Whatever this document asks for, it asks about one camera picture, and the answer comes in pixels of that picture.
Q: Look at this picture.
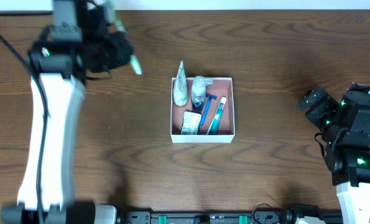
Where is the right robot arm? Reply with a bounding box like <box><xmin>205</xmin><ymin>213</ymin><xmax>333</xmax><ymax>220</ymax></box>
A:
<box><xmin>297</xmin><ymin>82</ymin><xmax>370</xmax><ymax>223</ymax></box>

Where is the clear pump bottle blue liquid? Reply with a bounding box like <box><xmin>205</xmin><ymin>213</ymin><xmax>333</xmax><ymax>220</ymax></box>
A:
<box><xmin>191</xmin><ymin>76</ymin><xmax>213</xmax><ymax>113</ymax></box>

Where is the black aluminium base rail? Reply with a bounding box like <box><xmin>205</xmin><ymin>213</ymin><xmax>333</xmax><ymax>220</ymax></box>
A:
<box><xmin>115</xmin><ymin>208</ymin><xmax>344</xmax><ymax>224</ymax></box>

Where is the white cosmetic tube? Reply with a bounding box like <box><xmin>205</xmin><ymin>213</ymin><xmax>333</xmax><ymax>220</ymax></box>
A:
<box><xmin>173</xmin><ymin>61</ymin><xmax>188</xmax><ymax>106</ymax></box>

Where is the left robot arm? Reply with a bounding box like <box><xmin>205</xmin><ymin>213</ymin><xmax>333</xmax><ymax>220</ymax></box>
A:
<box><xmin>1</xmin><ymin>1</ymin><xmax>133</xmax><ymax>224</ymax></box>

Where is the white green toothbrush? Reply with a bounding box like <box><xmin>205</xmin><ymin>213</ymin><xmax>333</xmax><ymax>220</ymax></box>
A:
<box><xmin>105</xmin><ymin>0</ymin><xmax>143</xmax><ymax>75</ymax></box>

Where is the green white soap box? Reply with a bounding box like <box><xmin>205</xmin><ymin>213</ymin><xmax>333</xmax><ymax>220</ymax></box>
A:
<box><xmin>181</xmin><ymin>111</ymin><xmax>202</xmax><ymax>135</ymax></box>

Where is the white pink-lined cardboard box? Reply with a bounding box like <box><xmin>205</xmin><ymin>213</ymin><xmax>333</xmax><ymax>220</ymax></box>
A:
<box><xmin>170</xmin><ymin>77</ymin><xmax>235</xmax><ymax>143</ymax></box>

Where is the blue disposable razor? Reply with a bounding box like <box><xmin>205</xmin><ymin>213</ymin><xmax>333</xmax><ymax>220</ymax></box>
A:
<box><xmin>199</xmin><ymin>93</ymin><xmax>217</xmax><ymax>126</ymax></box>

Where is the teal white toothpaste tube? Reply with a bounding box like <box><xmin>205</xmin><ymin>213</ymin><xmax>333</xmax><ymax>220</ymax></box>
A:
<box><xmin>206</xmin><ymin>96</ymin><xmax>227</xmax><ymax>135</ymax></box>

